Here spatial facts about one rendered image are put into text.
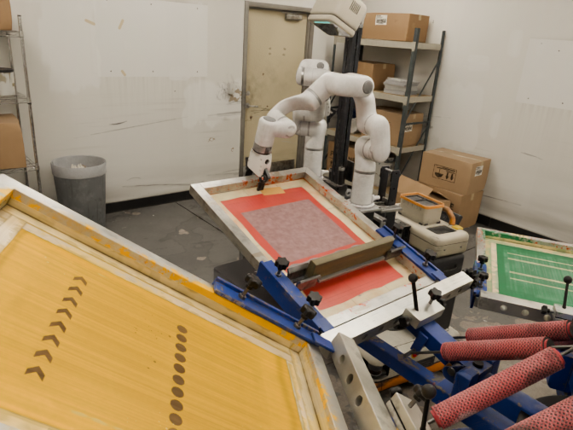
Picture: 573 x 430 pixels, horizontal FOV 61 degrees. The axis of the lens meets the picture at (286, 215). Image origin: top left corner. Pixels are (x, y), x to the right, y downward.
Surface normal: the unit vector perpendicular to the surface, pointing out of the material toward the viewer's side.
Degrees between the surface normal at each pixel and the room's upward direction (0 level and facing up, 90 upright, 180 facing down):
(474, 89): 90
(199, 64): 90
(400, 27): 90
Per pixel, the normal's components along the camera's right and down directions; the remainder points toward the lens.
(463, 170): -0.70, 0.17
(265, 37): 0.63, 0.32
